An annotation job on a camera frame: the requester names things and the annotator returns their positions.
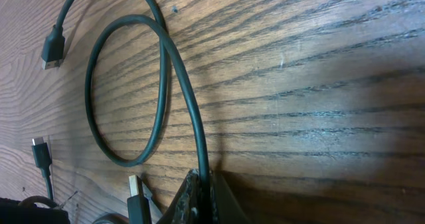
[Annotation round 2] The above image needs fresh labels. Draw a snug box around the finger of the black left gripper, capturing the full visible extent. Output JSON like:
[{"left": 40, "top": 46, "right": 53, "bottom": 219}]
[{"left": 1, "top": 197, "right": 70, "bottom": 224}]

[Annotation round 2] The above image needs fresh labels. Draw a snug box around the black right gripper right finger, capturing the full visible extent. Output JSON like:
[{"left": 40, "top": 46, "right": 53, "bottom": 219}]
[{"left": 212, "top": 172, "right": 252, "bottom": 224}]

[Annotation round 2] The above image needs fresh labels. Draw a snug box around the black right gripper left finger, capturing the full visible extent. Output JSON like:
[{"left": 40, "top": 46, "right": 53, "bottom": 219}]
[{"left": 157, "top": 169, "right": 201, "bottom": 224}]

